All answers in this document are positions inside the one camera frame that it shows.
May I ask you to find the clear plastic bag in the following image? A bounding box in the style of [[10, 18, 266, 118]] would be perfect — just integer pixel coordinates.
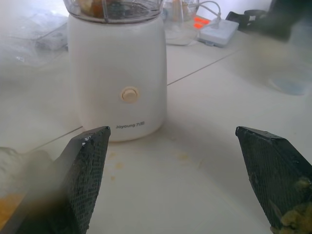
[[0, 14, 69, 67]]

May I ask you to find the white blender base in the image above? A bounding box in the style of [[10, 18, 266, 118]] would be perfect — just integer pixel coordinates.
[[67, 13, 168, 142]]

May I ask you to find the orange pulp residue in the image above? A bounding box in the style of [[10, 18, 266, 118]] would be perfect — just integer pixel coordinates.
[[280, 176, 312, 234]]

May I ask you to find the black flat device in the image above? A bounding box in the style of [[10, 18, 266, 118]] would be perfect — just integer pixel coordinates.
[[225, 10, 269, 30]]

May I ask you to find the white power cable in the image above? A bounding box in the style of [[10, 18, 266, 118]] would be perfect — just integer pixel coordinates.
[[195, 0, 223, 31]]

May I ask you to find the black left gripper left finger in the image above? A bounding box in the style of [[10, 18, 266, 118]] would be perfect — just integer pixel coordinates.
[[0, 126, 111, 234]]

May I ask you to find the clear drinking glass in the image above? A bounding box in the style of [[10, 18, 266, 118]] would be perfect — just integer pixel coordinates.
[[164, 0, 199, 46]]

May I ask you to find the peeled orange segment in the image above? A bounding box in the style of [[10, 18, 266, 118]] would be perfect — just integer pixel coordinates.
[[80, 0, 104, 19]]

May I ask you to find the clear plastic blender jar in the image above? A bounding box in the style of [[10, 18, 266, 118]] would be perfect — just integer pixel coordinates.
[[63, 0, 166, 24]]

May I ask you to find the white power strip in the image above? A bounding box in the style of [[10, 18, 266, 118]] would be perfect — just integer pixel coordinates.
[[197, 19, 239, 47]]

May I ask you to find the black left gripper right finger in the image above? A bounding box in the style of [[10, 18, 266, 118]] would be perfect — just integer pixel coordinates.
[[235, 126, 312, 234]]

